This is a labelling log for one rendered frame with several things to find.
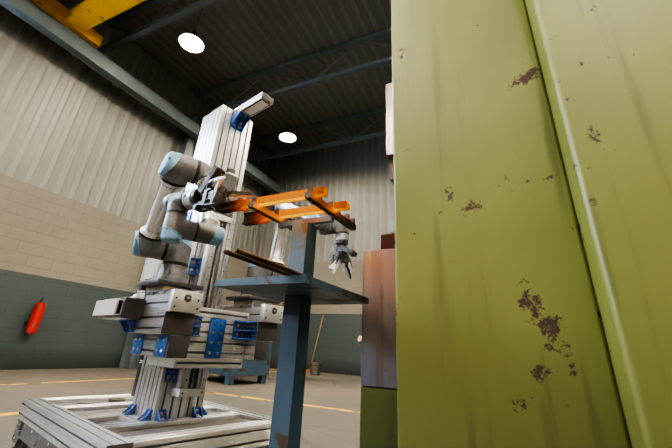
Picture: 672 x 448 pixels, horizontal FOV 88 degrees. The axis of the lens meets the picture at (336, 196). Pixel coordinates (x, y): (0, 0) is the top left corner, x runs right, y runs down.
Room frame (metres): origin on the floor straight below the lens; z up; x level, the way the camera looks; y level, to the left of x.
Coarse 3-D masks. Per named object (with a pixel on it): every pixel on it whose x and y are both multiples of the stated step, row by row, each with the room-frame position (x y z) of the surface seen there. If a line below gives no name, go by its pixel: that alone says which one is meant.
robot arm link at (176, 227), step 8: (168, 216) 1.20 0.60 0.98; (176, 216) 1.20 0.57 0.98; (184, 216) 1.22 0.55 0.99; (168, 224) 1.20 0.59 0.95; (176, 224) 1.21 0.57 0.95; (184, 224) 1.22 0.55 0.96; (192, 224) 1.24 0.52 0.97; (168, 232) 1.20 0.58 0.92; (176, 232) 1.21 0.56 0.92; (184, 232) 1.23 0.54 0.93; (192, 232) 1.24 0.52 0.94; (168, 240) 1.22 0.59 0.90; (176, 240) 1.23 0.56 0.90; (192, 240) 1.27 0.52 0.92
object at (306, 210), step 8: (296, 208) 1.11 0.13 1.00; (304, 208) 1.10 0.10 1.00; (312, 208) 1.08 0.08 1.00; (336, 208) 1.04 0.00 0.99; (344, 208) 1.04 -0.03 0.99; (248, 216) 1.22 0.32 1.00; (256, 216) 1.20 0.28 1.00; (264, 216) 1.17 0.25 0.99; (288, 216) 1.14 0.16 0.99; (296, 216) 1.14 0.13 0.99; (248, 224) 1.22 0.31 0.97; (256, 224) 1.22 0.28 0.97
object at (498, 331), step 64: (448, 0) 0.85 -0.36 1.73; (512, 0) 0.76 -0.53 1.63; (448, 64) 0.86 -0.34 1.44; (512, 64) 0.78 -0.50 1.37; (448, 128) 0.87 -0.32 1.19; (512, 128) 0.79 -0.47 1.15; (448, 192) 0.88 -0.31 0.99; (512, 192) 0.81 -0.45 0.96; (448, 256) 0.88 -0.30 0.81; (512, 256) 0.82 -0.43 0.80; (576, 256) 0.76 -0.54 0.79; (448, 320) 0.89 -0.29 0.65; (512, 320) 0.82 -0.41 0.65; (576, 320) 0.77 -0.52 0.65; (448, 384) 0.89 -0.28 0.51; (512, 384) 0.83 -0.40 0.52; (576, 384) 0.78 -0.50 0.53
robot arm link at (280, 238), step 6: (276, 228) 2.17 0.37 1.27; (276, 234) 2.16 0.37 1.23; (282, 234) 2.15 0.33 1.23; (276, 240) 2.16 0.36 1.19; (282, 240) 2.16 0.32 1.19; (276, 246) 2.16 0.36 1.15; (282, 246) 2.17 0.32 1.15; (276, 252) 2.16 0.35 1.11; (282, 252) 2.18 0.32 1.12; (270, 258) 2.17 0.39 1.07; (276, 258) 2.16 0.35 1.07; (282, 258) 2.19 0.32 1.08; (282, 264) 2.18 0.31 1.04
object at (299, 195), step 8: (288, 192) 0.98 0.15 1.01; (296, 192) 0.97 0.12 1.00; (304, 192) 0.96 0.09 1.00; (320, 192) 0.93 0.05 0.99; (240, 200) 1.07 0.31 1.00; (248, 200) 1.06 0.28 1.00; (264, 200) 1.03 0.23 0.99; (272, 200) 1.01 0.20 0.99; (280, 200) 1.00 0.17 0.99; (288, 200) 1.00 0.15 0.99; (296, 200) 1.00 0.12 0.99; (224, 208) 1.10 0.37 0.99; (232, 208) 1.09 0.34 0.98; (240, 208) 1.08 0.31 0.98; (248, 208) 1.09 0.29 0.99
